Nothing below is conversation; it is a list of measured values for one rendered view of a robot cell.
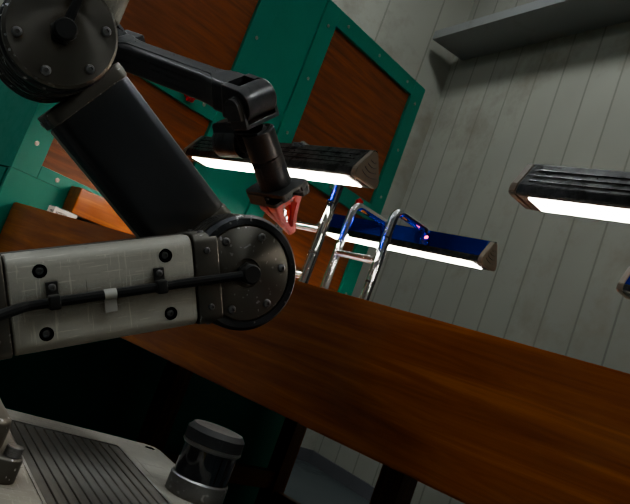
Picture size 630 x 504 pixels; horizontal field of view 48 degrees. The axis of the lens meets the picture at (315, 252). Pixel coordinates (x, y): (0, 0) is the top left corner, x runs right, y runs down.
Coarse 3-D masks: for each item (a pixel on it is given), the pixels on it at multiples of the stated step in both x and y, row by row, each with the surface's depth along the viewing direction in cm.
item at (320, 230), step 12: (300, 144) 163; (336, 192) 175; (336, 204) 174; (324, 216) 174; (300, 228) 179; (312, 228) 176; (324, 228) 174; (312, 252) 173; (312, 264) 173; (300, 276) 172
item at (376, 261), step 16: (352, 208) 203; (368, 208) 207; (384, 224) 213; (416, 224) 199; (384, 240) 191; (336, 256) 201; (352, 256) 197; (368, 256) 193; (384, 256) 191; (368, 288) 189
